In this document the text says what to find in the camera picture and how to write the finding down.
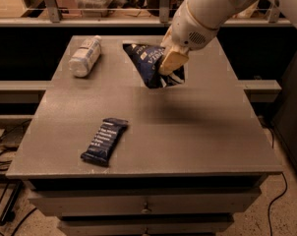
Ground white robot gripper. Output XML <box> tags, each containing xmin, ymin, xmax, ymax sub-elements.
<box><xmin>158</xmin><ymin>0</ymin><xmax>220</xmax><ymax>76</ymax></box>

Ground blue Kettle chip bag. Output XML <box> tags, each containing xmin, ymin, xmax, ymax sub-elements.
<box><xmin>123</xmin><ymin>43</ymin><xmax>185</xmax><ymax>89</ymax></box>

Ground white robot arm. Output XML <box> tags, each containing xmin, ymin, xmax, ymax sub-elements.
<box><xmin>159</xmin><ymin>0</ymin><xmax>297</xmax><ymax>75</ymax></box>

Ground blue plastic water bottle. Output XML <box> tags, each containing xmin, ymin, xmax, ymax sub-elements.
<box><xmin>69</xmin><ymin>35</ymin><xmax>101</xmax><ymax>78</ymax></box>

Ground grey drawer cabinet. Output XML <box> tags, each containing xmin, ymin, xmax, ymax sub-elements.
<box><xmin>8</xmin><ymin>36</ymin><xmax>281</xmax><ymax>236</ymax></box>

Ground dark blue snack bar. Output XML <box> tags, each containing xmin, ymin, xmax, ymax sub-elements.
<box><xmin>81</xmin><ymin>118</ymin><xmax>128</xmax><ymax>166</ymax></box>

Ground round drawer knob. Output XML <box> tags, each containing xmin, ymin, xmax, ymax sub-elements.
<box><xmin>141</xmin><ymin>207</ymin><xmax>151</xmax><ymax>214</ymax></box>

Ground black power adapter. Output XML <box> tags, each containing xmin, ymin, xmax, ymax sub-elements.
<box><xmin>0</xmin><ymin>126</ymin><xmax>26</xmax><ymax>149</ymax></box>

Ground grey metal shelf rail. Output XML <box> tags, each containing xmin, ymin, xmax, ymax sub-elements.
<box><xmin>0</xmin><ymin>0</ymin><xmax>294</xmax><ymax>28</ymax></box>

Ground black cable on right floor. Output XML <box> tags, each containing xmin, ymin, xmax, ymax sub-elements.
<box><xmin>267</xmin><ymin>172</ymin><xmax>288</xmax><ymax>236</ymax></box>

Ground black cables on left floor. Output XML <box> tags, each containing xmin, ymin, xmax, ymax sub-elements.
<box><xmin>0</xmin><ymin>120</ymin><xmax>38</xmax><ymax>236</ymax></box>

